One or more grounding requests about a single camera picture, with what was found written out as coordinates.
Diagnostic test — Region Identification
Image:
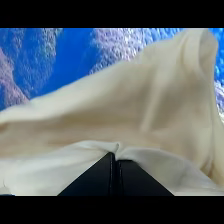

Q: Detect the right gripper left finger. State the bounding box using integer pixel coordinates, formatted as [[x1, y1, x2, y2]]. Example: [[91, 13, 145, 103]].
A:
[[57, 151, 117, 197]]

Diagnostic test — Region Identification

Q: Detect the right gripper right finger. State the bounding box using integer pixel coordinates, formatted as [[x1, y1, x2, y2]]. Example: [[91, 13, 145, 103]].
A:
[[115, 159, 175, 197]]

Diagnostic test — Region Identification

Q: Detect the cream shirt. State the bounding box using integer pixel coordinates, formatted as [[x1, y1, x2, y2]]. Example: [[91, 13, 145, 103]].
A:
[[0, 28, 224, 197]]

